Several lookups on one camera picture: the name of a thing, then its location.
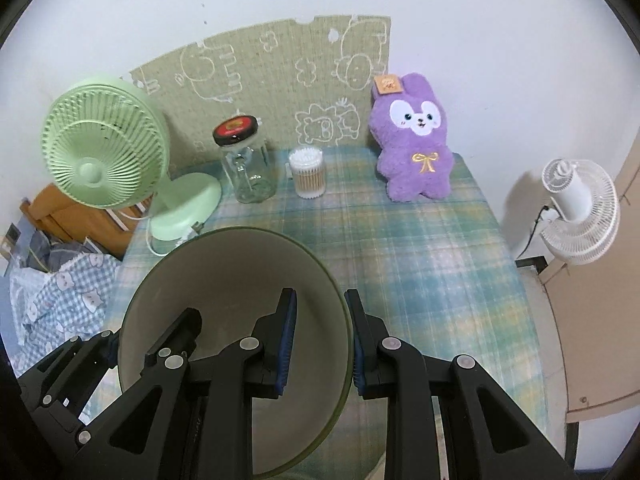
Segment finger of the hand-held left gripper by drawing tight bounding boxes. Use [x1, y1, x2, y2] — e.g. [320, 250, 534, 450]
[20, 331, 120, 421]

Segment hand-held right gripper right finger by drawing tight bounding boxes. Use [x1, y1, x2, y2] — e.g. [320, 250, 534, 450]
[344, 289, 581, 480]

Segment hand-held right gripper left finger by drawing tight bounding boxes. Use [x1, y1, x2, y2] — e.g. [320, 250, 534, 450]
[60, 288, 297, 480]

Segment large floral ceramic bowl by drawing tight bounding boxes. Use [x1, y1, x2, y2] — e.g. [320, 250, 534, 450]
[116, 226, 355, 478]

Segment blue checked bear cloth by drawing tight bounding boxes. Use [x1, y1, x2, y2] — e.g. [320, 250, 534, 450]
[9, 252, 123, 376]

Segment plaid tablecloth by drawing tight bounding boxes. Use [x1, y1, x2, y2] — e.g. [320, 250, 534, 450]
[102, 147, 546, 480]

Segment grey plaid cloth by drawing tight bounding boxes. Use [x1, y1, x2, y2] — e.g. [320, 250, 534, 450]
[22, 227, 101, 273]

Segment wooden furniture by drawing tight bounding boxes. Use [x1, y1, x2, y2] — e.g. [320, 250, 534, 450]
[20, 184, 151, 261]

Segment cotton swab container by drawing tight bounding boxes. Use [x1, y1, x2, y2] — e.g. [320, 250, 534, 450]
[288, 147, 327, 198]

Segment glass jar with black lid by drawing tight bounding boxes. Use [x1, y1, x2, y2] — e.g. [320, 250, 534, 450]
[212, 116, 277, 204]

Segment purple plush toy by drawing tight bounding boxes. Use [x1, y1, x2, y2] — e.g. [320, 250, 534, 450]
[369, 72, 454, 203]

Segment green desk fan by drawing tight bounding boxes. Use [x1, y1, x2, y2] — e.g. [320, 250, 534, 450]
[41, 77, 222, 243]

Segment beige wooden board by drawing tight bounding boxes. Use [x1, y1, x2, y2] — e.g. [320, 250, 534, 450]
[515, 160, 640, 426]

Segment white clip fan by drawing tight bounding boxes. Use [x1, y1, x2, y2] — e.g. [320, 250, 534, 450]
[540, 158, 621, 266]

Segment white fan cable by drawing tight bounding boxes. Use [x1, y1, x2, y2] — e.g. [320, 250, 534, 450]
[107, 207, 201, 257]

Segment black fan cable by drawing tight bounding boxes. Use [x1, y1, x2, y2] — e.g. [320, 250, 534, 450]
[515, 204, 556, 260]

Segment green cartoon wall mat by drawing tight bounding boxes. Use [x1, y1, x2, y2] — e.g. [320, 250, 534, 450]
[121, 12, 392, 176]

